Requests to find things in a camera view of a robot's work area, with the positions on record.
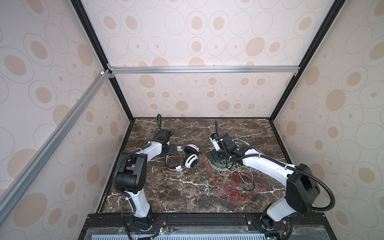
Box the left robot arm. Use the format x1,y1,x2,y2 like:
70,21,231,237
113,114,173,229

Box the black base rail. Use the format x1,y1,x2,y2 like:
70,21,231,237
79,213,336,240

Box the pale green headphone cable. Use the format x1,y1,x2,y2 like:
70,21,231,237
208,138,256,193

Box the red headphone cable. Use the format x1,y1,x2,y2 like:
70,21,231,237
202,152,265,203

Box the white black headphones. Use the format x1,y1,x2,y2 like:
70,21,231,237
165,144,200,172

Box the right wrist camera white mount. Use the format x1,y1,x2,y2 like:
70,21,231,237
210,133,221,152

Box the left diagonal aluminium frame bar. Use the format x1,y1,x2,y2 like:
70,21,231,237
1,69,112,225

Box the horizontal aluminium frame bar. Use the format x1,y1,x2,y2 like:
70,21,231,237
110,66,300,75

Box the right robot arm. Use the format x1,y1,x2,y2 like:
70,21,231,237
208,133,336,230

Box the green headphones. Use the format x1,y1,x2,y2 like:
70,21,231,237
207,147,237,172

